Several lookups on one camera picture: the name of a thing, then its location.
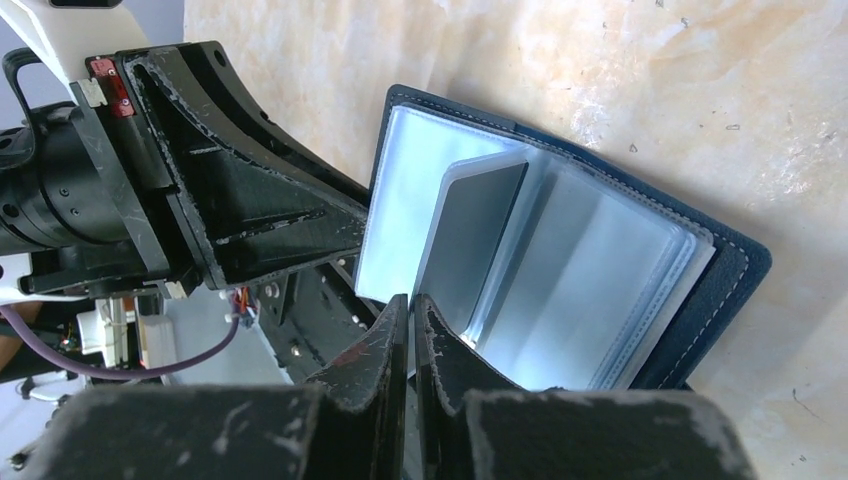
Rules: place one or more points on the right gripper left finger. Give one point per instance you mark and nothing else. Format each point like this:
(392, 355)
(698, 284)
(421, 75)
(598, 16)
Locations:
(344, 422)

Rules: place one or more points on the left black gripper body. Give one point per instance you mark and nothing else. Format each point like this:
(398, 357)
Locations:
(89, 207)

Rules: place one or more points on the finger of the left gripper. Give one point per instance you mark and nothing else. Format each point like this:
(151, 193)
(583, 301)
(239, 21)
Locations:
(251, 202)

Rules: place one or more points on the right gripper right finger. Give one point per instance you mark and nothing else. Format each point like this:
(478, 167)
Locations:
(475, 423)

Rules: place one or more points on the dark blue leather card holder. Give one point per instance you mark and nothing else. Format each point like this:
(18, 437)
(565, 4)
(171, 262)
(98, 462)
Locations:
(601, 281)

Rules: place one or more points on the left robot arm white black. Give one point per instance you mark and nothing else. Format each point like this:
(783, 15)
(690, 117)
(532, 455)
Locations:
(57, 37)

